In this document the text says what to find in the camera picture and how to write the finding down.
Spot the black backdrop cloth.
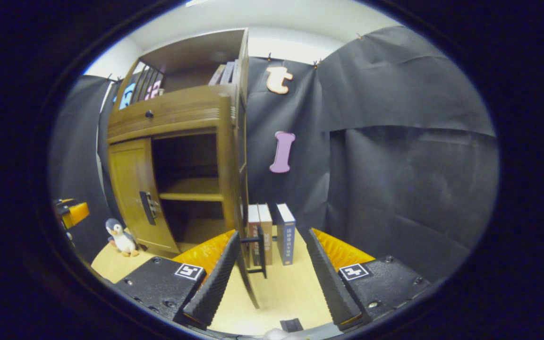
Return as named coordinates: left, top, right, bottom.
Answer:
left=49, top=26, right=499, bottom=284

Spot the tan book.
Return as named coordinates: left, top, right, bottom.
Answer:
left=258, top=203, right=273, bottom=266

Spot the wooden shoe cabinet door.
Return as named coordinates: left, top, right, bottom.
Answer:
left=217, top=93, right=268, bottom=310
left=108, top=138, right=181, bottom=255

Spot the penguin plush toy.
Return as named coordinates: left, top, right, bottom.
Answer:
left=105, top=218, right=139, bottom=258

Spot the wooden cabinet drawer black knob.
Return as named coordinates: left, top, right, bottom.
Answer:
left=107, top=86, right=221, bottom=141

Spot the dark blue book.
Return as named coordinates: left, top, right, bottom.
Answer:
left=276, top=203, right=296, bottom=266

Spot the red-brown book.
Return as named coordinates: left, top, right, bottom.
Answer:
left=247, top=204, right=262, bottom=267

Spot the pale pink upright book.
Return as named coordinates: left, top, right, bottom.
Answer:
left=208, top=64, right=227, bottom=86

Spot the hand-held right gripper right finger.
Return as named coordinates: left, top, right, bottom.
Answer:
left=304, top=228, right=432, bottom=331

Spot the wooden double-door shoe cabinet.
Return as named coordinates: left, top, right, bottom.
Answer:
left=107, top=27, right=250, bottom=256

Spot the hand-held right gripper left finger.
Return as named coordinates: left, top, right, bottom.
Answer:
left=114, top=230, right=242, bottom=330

